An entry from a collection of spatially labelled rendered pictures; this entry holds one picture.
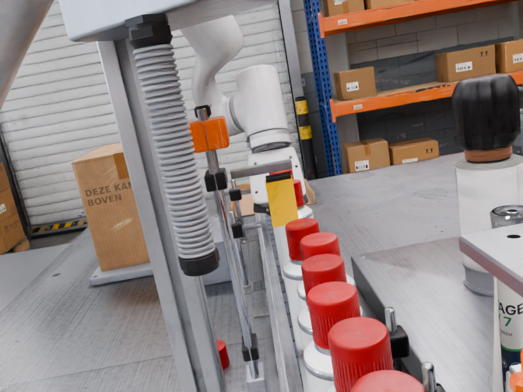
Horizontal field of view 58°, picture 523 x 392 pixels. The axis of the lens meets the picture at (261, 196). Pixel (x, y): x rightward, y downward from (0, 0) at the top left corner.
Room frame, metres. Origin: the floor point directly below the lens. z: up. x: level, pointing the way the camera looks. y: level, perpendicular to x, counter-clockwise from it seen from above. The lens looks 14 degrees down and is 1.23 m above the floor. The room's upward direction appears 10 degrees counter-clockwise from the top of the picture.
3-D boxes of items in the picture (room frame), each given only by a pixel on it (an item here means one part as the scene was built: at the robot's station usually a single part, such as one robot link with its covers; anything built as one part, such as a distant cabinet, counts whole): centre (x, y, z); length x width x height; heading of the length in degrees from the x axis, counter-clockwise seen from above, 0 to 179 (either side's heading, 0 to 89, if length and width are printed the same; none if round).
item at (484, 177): (0.63, -0.32, 1.03); 0.09 x 0.09 x 0.30
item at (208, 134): (0.49, 0.01, 1.05); 0.10 x 0.04 x 0.33; 91
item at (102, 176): (1.23, 0.30, 0.99); 0.30 x 0.24 x 0.27; 3
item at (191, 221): (0.39, 0.06, 1.18); 0.04 x 0.04 x 0.21
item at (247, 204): (1.55, -0.03, 0.85); 0.30 x 0.26 x 0.04; 1
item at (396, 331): (0.49, -0.12, 0.89); 0.03 x 0.03 x 0.12; 1
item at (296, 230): (0.44, -0.03, 0.98); 0.05 x 0.05 x 0.20
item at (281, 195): (0.50, -0.02, 1.09); 0.03 x 0.01 x 0.06; 91
